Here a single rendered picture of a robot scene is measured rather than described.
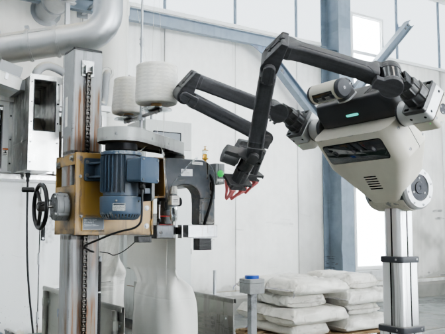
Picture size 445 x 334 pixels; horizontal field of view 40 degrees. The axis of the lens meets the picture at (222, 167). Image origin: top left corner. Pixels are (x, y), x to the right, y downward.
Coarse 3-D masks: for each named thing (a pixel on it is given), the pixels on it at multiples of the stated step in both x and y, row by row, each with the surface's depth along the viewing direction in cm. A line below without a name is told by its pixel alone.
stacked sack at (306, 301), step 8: (264, 296) 532; (272, 296) 520; (280, 296) 511; (288, 296) 507; (296, 296) 509; (304, 296) 512; (312, 296) 515; (320, 296) 519; (272, 304) 526; (280, 304) 510; (288, 304) 502; (296, 304) 505; (304, 304) 509; (312, 304) 512; (320, 304) 517
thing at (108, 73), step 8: (40, 64) 472; (48, 64) 477; (56, 64) 484; (32, 72) 470; (40, 72) 471; (56, 72) 486; (104, 72) 559; (112, 72) 567; (104, 80) 556; (104, 88) 554; (104, 96) 553; (104, 104) 545
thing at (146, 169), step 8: (128, 160) 218; (136, 160) 216; (144, 160) 216; (152, 160) 220; (128, 168) 218; (136, 168) 216; (144, 168) 216; (152, 168) 220; (128, 176) 218; (136, 176) 216; (144, 176) 216; (152, 176) 220; (144, 184) 220
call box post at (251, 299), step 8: (248, 296) 256; (256, 296) 257; (248, 304) 256; (256, 304) 256; (248, 312) 256; (256, 312) 256; (248, 320) 256; (256, 320) 255; (248, 328) 255; (256, 328) 255
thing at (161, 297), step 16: (128, 240) 295; (160, 240) 266; (128, 256) 294; (144, 256) 278; (160, 256) 265; (144, 272) 273; (160, 272) 262; (176, 272) 254; (144, 288) 264; (160, 288) 251; (176, 288) 249; (192, 288) 252; (144, 304) 259; (160, 304) 249; (176, 304) 246; (192, 304) 249; (144, 320) 258; (160, 320) 248; (176, 320) 245; (192, 320) 249
